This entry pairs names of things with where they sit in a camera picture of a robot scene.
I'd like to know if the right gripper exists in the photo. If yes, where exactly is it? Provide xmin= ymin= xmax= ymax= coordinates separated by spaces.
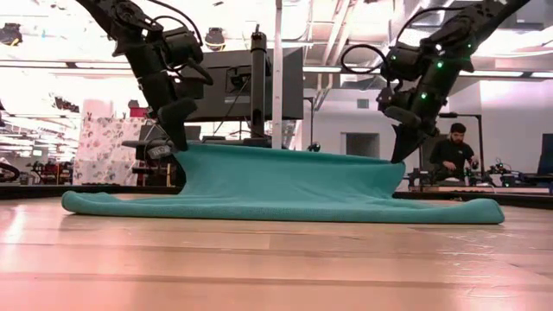
xmin=377 ymin=79 xmax=453 ymax=164

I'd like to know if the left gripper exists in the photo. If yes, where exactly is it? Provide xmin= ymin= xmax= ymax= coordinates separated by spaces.
xmin=137 ymin=71 xmax=204 ymax=152

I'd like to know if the teal microfibre towel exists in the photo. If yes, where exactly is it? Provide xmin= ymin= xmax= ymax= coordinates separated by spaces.
xmin=60 ymin=142 xmax=505 ymax=225

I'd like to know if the person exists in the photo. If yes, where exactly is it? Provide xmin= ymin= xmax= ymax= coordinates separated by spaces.
xmin=429 ymin=123 xmax=480 ymax=182

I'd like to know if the small grey desk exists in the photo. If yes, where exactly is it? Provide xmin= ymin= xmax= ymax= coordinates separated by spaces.
xmin=122 ymin=137 xmax=187 ymax=187

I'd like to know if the floral patterned cloth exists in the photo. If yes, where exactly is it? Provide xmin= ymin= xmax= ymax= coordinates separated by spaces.
xmin=72 ymin=116 xmax=150 ymax=186

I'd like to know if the white container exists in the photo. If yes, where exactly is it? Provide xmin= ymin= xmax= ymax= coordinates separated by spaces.
xmin=81 ymin=98 xmax=114 ymax=118

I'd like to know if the black monitor stand pole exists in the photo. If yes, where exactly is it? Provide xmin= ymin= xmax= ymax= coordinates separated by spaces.
xmin=250 ymin=24 xmax=269 ymax=142

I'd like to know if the black ceiling spotlight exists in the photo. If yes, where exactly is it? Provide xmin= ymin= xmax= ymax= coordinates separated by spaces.
xmin=0 ymin=22 xmax=23 ymax=47
xmin=205 ymin=27 xmax=226 ymax=51

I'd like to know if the distant wooden table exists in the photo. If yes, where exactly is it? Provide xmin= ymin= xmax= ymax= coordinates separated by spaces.
xmin=408 ymin=185 xmax=552 ymax=194

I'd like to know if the black monitor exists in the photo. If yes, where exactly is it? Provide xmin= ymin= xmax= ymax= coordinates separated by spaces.
xmin=175 ymin=47 xmax=305 ymax=122

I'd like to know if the red and black equipment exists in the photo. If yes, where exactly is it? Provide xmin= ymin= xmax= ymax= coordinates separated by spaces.
xmin=29 ymin=160 xmax=73 ymax=185

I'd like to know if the dark blue panel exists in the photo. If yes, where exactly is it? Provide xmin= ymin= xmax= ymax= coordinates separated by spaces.
xmin=537 ymin=133 xmax=553 ymax=176

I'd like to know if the white vertical post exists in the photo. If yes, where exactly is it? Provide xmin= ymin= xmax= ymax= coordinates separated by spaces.
xmin=271 ymin=0 xmax=284 ymax=150

